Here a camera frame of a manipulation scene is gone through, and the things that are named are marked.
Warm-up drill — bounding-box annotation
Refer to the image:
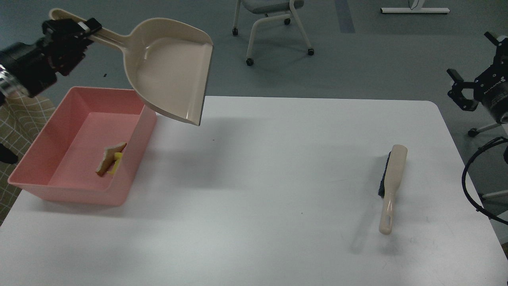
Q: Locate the white office chair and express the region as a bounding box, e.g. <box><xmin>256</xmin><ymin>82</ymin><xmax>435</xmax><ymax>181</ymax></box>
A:
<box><xmin>232</xmin><ymin>0</ymin><xmax>314</xmax><ymax>66</ymax></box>

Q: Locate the beige hand brush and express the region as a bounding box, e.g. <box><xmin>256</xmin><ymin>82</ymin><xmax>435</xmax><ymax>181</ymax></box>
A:
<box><xmin>379</xmin><ymin>144</ymin><xmax>408</xmax><ymax>235</ymax></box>

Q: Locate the pink plastic bin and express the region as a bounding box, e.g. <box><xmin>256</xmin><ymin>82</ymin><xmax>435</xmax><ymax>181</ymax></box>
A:
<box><xmin>8</xmin><ymin>87</ymin><xmax>157</xmax><ymax>206</ymax></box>

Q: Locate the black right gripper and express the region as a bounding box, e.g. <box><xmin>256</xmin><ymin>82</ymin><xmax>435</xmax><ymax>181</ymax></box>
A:
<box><xmin>447</xmin><ymin>31</ymin><xmax>508</xmax><ymax>124</ymax></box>

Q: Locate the beige plastic dustpan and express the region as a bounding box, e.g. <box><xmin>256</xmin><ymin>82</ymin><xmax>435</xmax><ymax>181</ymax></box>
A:
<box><xmin>49</xmin><ymin>8</ymin><xmax>214</xmax><ymax>126</ymax></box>

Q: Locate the white desk foot bar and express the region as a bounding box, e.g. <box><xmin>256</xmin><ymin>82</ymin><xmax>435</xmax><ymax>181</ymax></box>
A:
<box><xmin>380</xmin><ymin>0</ymin><xmax>450</xmax><ymax>15</ymax></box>

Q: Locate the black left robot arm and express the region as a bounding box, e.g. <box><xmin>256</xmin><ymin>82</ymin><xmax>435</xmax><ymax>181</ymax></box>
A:
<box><xmin>0</xmin><ymin>18</ymin><xmax>103</xmax><ymax>104</ymax></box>

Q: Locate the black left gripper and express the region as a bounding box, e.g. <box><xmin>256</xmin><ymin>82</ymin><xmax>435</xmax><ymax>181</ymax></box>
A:
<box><xmin>0</xmin><ymin>18</ymin><xmax>103</xmax><ymax>98</ymax></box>

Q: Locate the toast bread slice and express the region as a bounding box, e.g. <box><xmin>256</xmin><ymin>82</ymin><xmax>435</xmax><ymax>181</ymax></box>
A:
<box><xmin>95</xmin><ymin>142</ymin><xmax>127</xmax><ymax>177</ymax></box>

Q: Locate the yellow sponge piece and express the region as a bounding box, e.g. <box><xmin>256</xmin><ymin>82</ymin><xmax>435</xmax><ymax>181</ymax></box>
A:
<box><xmin>107</xmin><ymin>152</ymin><xmax>123</xmax><ymax>175</ymax></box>

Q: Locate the beige checkered cloth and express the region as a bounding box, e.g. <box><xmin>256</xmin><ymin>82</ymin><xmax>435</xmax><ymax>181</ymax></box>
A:
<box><xmin>0</xmin><ymin>95</ymin><xmax>56</xmax><ymax>222</ymax></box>

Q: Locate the white caster leg base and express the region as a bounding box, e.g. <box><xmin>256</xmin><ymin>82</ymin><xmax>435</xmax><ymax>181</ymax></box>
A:
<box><xmin>468</xmin><ymin>123</ymin><xmax>502</xmax><ymax>137</ymax></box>

